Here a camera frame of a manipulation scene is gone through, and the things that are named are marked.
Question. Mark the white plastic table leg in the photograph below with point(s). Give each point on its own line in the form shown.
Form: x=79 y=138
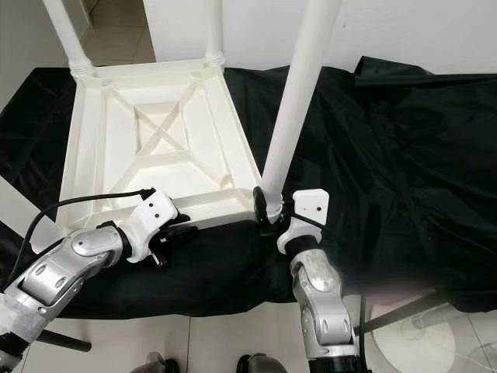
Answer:
x=15 y=217
x=213 y=31
x=299 y=93
x=68 y=35

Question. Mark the white plastic table top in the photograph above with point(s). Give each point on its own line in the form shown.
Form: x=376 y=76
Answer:
x=101 y=140

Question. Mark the pink plastic object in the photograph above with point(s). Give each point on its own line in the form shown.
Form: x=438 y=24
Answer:
x=388 y=295

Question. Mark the black metal rod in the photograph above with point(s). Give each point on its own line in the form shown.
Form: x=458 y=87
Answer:
x=62 y=340

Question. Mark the grey right robot foot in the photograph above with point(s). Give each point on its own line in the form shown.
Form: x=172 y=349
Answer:
x=260 y=364

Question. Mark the black table cloth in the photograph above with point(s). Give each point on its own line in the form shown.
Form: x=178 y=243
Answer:
x=419 y=155

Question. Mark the black metal bar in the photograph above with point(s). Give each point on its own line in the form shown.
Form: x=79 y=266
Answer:
x=404 y=311

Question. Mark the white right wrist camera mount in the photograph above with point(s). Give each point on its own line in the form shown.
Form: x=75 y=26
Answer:
x=307 y=210

